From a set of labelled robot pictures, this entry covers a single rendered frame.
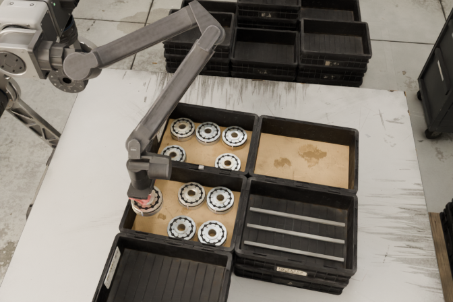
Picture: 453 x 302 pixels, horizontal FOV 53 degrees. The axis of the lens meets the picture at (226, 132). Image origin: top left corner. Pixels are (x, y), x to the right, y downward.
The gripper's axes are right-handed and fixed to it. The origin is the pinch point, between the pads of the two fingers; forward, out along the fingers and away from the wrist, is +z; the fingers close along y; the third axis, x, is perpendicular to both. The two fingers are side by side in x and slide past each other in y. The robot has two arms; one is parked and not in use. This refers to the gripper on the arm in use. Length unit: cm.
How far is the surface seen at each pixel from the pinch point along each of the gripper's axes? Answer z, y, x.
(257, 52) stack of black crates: 70, 147, -19
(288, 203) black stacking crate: 24, 19, -47
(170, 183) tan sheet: 23.0, 18.5, -0.8
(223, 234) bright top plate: 20.0, 0.4, -25.3
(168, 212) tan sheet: 22.8, 6.6, -3.5
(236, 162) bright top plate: 20.4, 31.0, -24.9
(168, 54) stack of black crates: 58, 123, 32
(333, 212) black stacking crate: 24, 18, -64
